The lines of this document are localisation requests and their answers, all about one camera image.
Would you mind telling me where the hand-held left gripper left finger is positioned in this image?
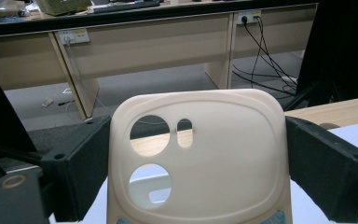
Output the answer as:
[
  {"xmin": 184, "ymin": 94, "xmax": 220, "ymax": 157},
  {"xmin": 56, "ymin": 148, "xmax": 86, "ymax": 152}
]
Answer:
[{"xmin": 40, "ymin": 115, "xmax": 112, "ymax": 223}]

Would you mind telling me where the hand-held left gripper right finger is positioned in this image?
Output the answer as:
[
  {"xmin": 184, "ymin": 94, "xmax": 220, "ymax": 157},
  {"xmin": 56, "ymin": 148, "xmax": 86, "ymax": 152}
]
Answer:
[{"xmin": 284, "ymin": 116, "xmax": 358, "ymax": 224}]

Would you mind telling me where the beige painted phone case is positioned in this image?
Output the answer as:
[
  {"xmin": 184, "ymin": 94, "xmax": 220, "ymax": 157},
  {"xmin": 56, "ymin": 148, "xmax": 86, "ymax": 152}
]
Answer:
[{"xmin": 106, "ymin": 88, "xmax": 294, "ymax": 224}]

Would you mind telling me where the small white floor object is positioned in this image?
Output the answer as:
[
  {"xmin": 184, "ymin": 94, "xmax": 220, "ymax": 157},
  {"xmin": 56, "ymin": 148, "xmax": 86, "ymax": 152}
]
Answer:
[{"xmin": 40, "ymin": 96, "xmax": 55, "ymax": 107}]

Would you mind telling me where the black tripod stand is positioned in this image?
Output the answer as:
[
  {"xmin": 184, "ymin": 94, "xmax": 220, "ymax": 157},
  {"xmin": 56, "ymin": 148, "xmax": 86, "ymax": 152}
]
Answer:
[{"xmin": 282, "ymin": 78, "xmax": 341, "ymax": 112}]

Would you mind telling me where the black curtain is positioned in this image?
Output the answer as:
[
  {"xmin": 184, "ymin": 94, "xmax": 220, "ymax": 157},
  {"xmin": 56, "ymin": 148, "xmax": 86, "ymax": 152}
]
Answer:
[
  {"xmin": 296, "ymin": 0, "xmax": 358, "ymax": 106},
  {"xmin": 0, "ymin": 57, "xmax": 40, "ymax": 155}
]

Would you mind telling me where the beige wooden desk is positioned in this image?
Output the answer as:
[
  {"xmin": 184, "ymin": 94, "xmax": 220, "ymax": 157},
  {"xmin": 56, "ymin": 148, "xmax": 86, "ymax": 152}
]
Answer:
[{"xmin": 0, "ymin": 0, "xmax": 320, "ymax": 120}]

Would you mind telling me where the olive green box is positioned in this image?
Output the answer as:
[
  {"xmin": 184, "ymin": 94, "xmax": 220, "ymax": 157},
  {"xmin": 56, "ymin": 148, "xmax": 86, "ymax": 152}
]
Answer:
[{"xmin": 35, "ymin": 0, "xmax": 93, "ymax": 17}]

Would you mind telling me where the dark keyboard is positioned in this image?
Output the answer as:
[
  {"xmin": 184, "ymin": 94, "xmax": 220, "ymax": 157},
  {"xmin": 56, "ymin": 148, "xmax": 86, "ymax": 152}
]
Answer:
[{"xmin": 87, "ymin": 0, "xmax": 163, "ymax": 14}]

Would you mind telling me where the thin white cable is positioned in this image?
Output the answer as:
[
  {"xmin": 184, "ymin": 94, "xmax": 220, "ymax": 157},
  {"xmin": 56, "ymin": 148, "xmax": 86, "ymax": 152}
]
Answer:
[{"xmin": 64, "ymin": 38, "xmax": 115, "ymax": 117}]

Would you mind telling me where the bundle of black cables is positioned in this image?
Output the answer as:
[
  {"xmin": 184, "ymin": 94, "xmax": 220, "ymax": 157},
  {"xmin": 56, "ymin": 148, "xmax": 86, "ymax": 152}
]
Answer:
[{"xmin": 232, "ymin": 15, "xmax": 300, "ymax": 98}]

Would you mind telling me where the white wall socket panel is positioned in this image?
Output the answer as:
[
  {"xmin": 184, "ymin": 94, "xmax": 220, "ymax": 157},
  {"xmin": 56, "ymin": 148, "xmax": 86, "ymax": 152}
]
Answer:
[
  {"xmin": 56, "ymin": 28, "xmax": 91, "ymax": 46},
  {"xmin": 236, "ymin": 9, "xmax": 262, "ymax": 25}
]

